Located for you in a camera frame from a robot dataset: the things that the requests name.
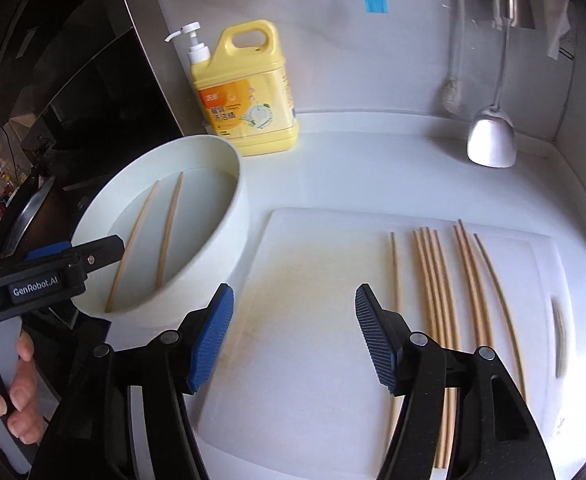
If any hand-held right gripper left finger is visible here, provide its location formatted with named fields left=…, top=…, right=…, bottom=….
left=33, top=284, right=235, bottom=480

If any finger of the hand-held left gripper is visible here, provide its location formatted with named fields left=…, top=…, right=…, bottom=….
left=24, top=241, right=72, bottom=262
left=70, top=234, right=126, bottom=281

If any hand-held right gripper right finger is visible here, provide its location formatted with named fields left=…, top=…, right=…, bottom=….
left=355, top=284, right=556, bottom=480

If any wooden chopstick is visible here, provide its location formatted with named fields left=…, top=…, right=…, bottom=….
left=454, top=225, right=485, bottom=348
left=433, top=230, right=460, bottom=468
left=413, top=231, right=444, bottom=468
left=419, top=228, right=449, bottom=468
left=157, top=172, right=184, bottom=291
left=458, top=219, right=493, bottom=350
left=473, top=233, right=527, bottom=403
left=426, top=227, right=454, bottom=468
left=105, top=180, right=160, bottom=313

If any white round basin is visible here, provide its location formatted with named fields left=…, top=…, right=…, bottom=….
left=70, top=134, right=248, bottom=333

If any person's left hand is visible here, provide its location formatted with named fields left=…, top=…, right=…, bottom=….
left=0, top=332, right=48, bottom=448

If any pot with metal lid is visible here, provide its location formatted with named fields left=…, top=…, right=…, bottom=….
left=0, top=175, right=57, bottom=261

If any white cutting board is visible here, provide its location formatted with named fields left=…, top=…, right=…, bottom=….
left=194, top=207, right=577, bottom=480

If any yellow dish soap bottle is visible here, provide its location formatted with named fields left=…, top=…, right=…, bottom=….
left=165, top=20, right=300, bottom=157

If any white cloth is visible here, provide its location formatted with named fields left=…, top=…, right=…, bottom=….
left=510, top=0, right=572, bottom=59

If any clear handled bottle brush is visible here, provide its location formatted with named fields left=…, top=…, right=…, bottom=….
left=440, top=0, right=467, bottom=113

